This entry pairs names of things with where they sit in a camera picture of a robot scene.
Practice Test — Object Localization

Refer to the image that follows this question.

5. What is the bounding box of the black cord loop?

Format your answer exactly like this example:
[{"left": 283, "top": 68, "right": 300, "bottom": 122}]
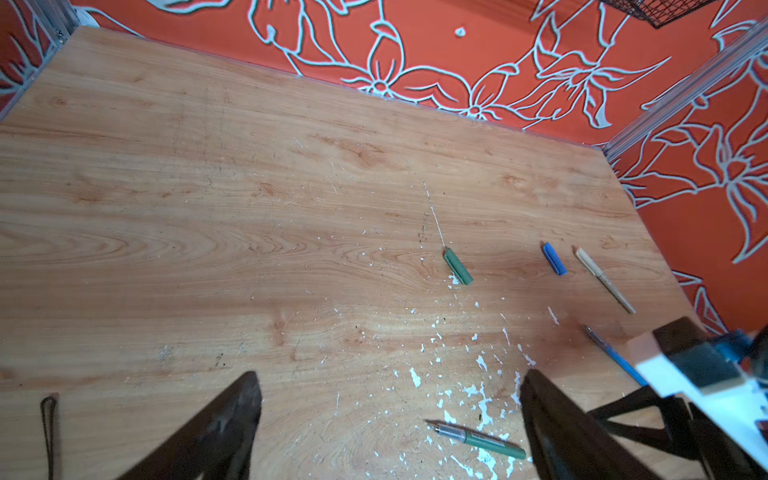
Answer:
[{"left": 40, "top": 393, "right": 60, "bottom": 480}]

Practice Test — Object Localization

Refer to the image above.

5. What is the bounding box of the black wire basket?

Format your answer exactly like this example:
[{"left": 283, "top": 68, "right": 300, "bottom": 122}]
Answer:
[{"left": 601, "top": 0, "right": 714, "bottom": 29}]

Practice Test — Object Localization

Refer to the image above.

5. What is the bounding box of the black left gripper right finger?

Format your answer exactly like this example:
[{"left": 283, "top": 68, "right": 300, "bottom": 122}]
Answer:
[{"left": 520, "top": 370, "right": 658, "bottom": 480}]

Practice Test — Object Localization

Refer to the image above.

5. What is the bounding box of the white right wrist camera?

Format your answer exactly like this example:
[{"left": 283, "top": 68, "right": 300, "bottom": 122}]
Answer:
[{"left": 627, "top": 317, "right": 767, "bottom": 468}]

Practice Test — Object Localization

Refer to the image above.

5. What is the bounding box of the blue pen cap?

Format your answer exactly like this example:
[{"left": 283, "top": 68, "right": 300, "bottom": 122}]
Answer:
[{"left": 541, "top": 243, "right": 568, "bottom": 276}]

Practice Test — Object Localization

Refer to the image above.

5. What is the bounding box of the green pen cap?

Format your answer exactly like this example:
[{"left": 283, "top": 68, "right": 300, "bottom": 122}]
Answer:
[{"left": 443, "top": 248, "right": 474, "bottom": 285}]

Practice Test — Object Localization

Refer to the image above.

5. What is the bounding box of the beige pen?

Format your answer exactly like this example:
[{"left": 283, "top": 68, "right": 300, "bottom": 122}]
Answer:
[{"left": 597, "top": 274, "right": 637, "bottom": 314}]

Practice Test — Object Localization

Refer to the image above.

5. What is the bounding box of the blue pen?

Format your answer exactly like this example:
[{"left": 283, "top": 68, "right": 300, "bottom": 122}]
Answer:
[{"left": 582, "top": 325, "right": 648, "bottom": 387}]

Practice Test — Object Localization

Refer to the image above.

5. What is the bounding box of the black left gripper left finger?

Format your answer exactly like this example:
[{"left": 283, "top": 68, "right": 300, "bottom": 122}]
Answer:
[{"left": 121, "top": 371, "right": 262, "bottom": 479}]

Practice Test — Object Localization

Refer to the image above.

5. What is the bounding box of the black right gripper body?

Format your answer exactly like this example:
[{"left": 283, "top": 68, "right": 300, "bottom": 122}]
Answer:
[{"left": 659, "top": 397, "right": 767, "bottom": 479}]

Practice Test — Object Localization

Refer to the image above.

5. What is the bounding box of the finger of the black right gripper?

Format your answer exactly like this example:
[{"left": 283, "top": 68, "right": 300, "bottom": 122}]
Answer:
[
  {"left": 599, "top": 419, "right": 671, "bottom": 444},
  {"left": 588, "top": 386, "right": 661, "bottom": 419}
]

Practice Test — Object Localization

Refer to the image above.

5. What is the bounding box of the green pen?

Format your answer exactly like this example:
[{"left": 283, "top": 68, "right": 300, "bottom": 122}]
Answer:
[{"left": 425, "top": 420, "right": 528, "bottom": 460}]

